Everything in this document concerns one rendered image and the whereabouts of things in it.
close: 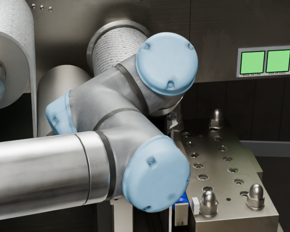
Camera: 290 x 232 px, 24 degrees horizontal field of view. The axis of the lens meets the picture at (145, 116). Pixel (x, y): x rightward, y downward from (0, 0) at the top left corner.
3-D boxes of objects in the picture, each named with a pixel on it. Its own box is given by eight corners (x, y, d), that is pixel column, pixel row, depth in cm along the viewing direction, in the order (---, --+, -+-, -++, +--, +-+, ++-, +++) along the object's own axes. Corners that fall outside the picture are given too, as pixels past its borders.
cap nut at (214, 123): (210, 129, 155) (211, 112, 153) (206, 122, 158) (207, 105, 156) (225, 128, 156) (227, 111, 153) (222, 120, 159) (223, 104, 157)
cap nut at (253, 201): (248, 210, 127) (250, 190, 125) (243, 199, 130) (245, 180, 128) (267, 208, 128) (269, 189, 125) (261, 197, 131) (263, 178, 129)
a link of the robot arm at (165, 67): (119, 49, 79) (179, 15, 80) (113, 75, 89) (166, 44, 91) (154, 105, 78) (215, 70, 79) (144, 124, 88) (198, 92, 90)
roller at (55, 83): (40, 185, 119) (34, 126, 114) (39, 118, 142) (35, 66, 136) (107, 179, 121) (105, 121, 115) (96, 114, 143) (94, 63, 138)
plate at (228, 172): (194, 247, 127) (195, 222, 124) (160, 142, 162) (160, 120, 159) (276, 240, 129) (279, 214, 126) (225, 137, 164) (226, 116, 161)
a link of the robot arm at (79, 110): (65, 137, 73) (149, 87, 76) (33, 96, 82) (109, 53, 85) (90, 187, 78) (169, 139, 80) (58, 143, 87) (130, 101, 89)
